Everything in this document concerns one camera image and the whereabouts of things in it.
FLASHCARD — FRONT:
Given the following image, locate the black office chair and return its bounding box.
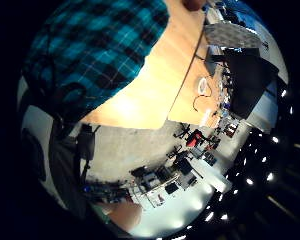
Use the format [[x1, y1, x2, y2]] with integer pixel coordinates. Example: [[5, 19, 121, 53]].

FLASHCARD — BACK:
[[166, 144, 191, 165], [173, 122, 192, 141]]

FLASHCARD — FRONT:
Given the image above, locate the red office chair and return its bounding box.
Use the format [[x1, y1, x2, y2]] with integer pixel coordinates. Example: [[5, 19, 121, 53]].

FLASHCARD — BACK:
[[185, 129, 205, 149]]

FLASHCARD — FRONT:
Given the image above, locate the white tape roll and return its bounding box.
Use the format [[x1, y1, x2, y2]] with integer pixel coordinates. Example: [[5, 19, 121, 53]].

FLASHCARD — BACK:
[[197, 75, 212, 96]]

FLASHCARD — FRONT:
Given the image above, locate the brown round object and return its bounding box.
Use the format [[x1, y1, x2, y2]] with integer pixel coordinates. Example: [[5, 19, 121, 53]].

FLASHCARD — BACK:
[[182, 0, 208, 12]]

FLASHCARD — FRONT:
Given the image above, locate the white desk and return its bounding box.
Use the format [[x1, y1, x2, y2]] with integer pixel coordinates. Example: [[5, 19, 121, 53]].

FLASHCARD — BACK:
[[185, 156, 233, 195]]

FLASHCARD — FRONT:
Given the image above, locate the grey patterned mat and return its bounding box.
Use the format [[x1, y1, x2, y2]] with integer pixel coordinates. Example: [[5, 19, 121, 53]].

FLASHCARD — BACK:
[[203, 22, 263, 51]]

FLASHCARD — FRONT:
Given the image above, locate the black monitor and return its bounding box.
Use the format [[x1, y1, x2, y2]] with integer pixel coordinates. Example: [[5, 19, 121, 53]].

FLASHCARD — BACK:
[[222, 47, 280, 121]]

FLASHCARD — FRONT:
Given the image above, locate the black camera on stand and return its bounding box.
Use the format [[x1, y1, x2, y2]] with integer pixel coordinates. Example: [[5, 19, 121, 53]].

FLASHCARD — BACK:
[[77, 123, 97, 162]]

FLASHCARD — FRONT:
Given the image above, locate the thin black cable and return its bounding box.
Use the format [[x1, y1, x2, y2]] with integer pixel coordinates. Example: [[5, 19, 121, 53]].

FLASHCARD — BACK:
[[192, 94, 213, 113]]

